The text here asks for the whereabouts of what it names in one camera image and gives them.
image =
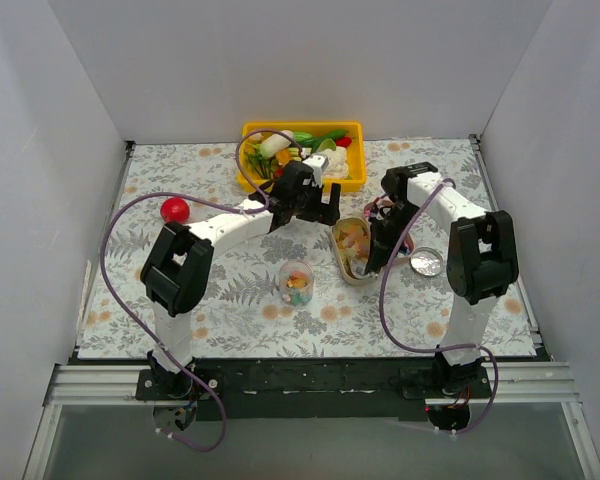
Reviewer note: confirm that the beige tray of orange candies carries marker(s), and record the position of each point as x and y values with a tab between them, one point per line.
350	240

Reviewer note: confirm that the yellow plastic bin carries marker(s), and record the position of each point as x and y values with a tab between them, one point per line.
255	169

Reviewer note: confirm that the white cauliflower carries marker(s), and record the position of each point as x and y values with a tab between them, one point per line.
337	163

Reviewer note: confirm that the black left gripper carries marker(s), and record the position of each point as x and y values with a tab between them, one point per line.
315	201

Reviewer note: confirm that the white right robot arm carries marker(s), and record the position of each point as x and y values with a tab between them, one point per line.
481	261

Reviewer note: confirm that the red apple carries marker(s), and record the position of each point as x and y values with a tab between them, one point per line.
175	209

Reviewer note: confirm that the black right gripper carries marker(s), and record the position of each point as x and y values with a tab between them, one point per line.
386	232

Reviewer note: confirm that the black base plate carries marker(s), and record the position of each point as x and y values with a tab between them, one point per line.
310	387

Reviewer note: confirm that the aluminium frame rail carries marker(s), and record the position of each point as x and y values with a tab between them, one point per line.
519	382

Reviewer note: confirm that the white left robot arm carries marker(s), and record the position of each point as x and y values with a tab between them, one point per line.
177	269

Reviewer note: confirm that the silver metal jar lid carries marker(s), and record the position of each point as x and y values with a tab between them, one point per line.
426	262

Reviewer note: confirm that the green cucumber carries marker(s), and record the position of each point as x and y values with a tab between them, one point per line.
333	135

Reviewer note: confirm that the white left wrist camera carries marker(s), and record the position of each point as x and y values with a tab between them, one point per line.
318	163

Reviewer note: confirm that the clear glass jar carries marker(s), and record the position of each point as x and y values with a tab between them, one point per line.
296	282

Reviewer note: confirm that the white radish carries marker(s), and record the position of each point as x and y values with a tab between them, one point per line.
270	146

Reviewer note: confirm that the pink tray of colourful candies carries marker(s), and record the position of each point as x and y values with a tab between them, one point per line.
405	242

